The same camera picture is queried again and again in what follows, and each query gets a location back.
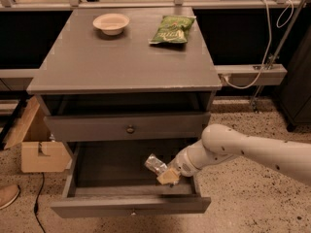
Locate open grey middle drawer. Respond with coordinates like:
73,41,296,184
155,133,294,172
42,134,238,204
52,139,211,218

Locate tan round object on floor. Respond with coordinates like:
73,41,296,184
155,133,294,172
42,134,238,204
0,184,20,210

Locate cardboard box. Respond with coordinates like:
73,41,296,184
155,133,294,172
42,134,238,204
4,97,72,173

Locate green chip bag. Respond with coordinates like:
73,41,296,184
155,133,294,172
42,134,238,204
150,16,196,45

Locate grey drawer cabinet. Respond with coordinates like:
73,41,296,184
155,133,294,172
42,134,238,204
26,6,223,219

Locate closed grey top drawer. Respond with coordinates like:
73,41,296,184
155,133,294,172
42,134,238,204
45,113,210,142

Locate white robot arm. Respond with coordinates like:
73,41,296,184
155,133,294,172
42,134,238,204
157,124,311,185

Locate black floor cable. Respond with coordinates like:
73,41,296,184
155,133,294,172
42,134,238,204
33,172,47,233

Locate white paper bowl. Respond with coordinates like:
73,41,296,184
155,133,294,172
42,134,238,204
92,14,129,36

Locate crushed silver redbull can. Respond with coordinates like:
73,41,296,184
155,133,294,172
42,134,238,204
144,153,167,176

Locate round brass drawer knob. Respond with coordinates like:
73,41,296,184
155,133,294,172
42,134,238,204
126,125,135,134

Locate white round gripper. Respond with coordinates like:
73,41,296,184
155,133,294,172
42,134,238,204
156,151,198,184

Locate grey metal rail beam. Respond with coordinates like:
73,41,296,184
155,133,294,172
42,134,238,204
215,64,287,87

